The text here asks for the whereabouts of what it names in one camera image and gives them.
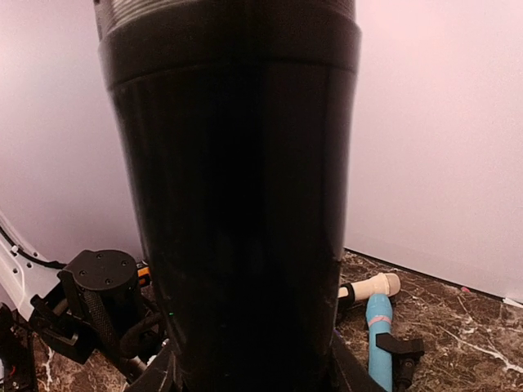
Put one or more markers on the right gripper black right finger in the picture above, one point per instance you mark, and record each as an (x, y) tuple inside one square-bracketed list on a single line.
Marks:
[(346, 373)]

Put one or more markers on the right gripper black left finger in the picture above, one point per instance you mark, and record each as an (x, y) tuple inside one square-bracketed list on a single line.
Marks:
[(160, 376)]

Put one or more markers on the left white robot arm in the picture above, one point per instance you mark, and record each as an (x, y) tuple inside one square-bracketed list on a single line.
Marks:
[(92, 303)]

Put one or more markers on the fallen stand holding blue microphone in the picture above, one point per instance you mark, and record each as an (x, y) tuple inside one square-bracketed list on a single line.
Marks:
[(406, 355)]

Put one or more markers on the cream white toy microphone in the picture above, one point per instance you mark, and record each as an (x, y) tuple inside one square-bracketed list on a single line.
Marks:
[(383, 283)]

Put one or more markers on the orange toy microphone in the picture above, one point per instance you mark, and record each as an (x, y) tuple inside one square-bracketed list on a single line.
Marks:
[(143, 271)]

